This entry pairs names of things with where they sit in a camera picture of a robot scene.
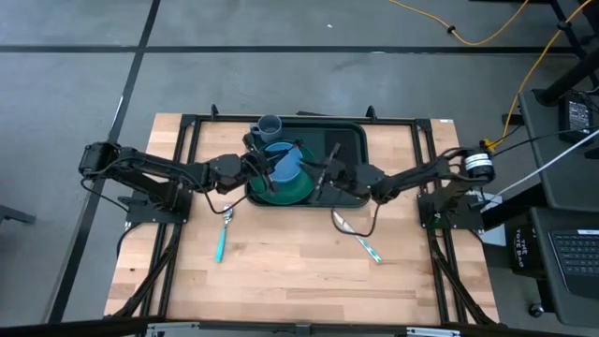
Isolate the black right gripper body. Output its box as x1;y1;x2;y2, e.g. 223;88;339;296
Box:
311;142;382;204

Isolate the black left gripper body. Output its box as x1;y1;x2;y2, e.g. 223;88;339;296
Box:
208;132;282;196

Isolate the blue bowl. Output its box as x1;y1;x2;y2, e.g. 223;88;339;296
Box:
263;140;305;184

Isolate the grey mug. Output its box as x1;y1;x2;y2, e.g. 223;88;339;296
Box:
249;113;285;144

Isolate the green plate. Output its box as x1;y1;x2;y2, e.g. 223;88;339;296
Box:
249;139;315;206

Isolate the knife with teal handle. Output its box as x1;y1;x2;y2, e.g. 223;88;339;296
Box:
331;210;384;265

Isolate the spoon with teal handle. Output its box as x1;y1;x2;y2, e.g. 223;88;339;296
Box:
213;204;235;265

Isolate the dark green tray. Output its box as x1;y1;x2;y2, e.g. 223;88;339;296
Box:
244;120;373;209

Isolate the black tote bag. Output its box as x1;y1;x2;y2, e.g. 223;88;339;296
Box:
506;223;545;278

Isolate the grey metal foot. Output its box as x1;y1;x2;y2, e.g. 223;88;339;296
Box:
0;203;38;227

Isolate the black crossbar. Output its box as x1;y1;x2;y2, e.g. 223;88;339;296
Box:
0;315;599;337

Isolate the grey desk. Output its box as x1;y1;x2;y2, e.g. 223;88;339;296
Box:
517;88;599;329

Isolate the black power adapter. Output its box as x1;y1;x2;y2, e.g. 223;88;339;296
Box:
558;92;597;145

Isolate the grey laptop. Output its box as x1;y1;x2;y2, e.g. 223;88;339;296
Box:
547;227;599;300

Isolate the black stand leg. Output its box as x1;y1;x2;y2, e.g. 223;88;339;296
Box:
533;0;599;108

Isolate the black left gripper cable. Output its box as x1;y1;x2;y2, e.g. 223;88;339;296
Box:
202;189;250;216

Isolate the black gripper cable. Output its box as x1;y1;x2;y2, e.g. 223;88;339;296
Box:
329;200;381;239
202;189;250;216

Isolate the black aluminium table frame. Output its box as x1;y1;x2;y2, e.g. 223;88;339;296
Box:
105;103;501;329

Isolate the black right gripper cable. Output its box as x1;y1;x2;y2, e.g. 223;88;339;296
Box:
329;200;381;239

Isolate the silver bracket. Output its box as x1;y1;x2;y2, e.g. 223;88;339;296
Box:
143;321;203;337
403;326;463;337

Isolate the yellow cable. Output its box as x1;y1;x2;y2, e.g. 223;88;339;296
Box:
387;0;533;47
480;0;594;155

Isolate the white cable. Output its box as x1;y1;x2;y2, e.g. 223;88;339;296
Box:
485;126;599;203

